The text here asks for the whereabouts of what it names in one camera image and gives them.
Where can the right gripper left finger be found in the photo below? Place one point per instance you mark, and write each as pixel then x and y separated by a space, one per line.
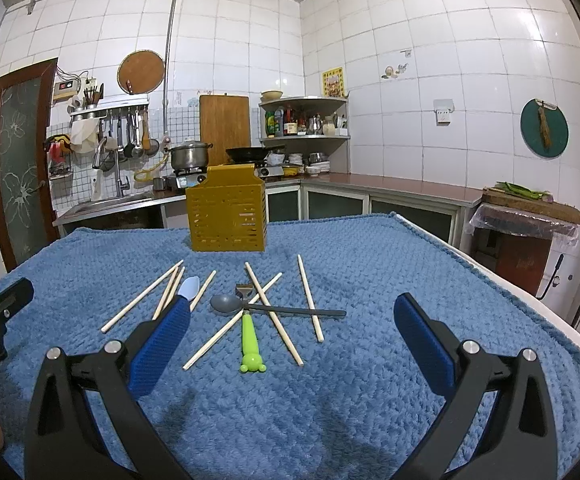
pixel 62 438

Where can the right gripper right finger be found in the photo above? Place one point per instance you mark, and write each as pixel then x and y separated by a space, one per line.
pixel 519 440

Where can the wooden chopstick long diagonal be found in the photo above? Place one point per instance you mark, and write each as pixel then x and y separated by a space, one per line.
pixel 228 326

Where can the light blue rice spoon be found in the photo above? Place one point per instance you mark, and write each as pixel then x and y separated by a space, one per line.
pixel 189 288

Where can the green-handled fork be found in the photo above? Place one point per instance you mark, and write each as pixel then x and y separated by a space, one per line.
pixel 252 361

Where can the grey long-handled spoon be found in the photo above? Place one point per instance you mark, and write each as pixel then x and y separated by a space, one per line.
pixel 227 304

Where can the wooden chopstick crossing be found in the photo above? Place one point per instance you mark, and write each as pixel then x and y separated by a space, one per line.
pixel 274 317

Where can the kitchen counter with cabinets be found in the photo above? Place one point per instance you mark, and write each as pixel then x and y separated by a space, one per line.
pixel 440 209

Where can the steel sink faucet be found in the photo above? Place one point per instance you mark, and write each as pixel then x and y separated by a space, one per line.
pixel 119 179

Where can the brown glass door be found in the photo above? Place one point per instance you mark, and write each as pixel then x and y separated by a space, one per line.
pixel 26 212

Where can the blue textured table cloth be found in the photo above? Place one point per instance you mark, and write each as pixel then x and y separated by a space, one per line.
pixel 357 406

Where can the wooden chopping block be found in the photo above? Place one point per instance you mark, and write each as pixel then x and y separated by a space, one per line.
pixel 552 210

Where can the gas stove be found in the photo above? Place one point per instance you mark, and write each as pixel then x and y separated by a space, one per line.
pixel 179 180

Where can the yellow plastic utensil holder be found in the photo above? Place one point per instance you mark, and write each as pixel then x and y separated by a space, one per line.
pixel 227 211

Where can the steel cooking pot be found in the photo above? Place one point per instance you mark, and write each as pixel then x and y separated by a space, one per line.
pixel 189 155

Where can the round woven mat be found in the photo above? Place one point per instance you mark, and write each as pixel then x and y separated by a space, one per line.
pixel 141 72

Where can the black wok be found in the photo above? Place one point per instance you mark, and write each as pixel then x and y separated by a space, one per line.
pixel 256 155

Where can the wooden cutting board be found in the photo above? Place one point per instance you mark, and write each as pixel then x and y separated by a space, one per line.
pixel 224 123

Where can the corner shelf unit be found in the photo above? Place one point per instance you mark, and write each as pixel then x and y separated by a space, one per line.
pixel 307 125

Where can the wall utensil rack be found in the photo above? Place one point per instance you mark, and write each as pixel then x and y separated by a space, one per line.
pixel 122 122

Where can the green round wall board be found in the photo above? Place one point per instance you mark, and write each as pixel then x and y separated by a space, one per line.
pixel 544 129

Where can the white wall socket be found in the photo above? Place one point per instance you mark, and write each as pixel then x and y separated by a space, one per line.
pixel 443 110

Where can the yellow wall poster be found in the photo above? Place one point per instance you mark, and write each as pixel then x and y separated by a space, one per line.
pixel 332 83

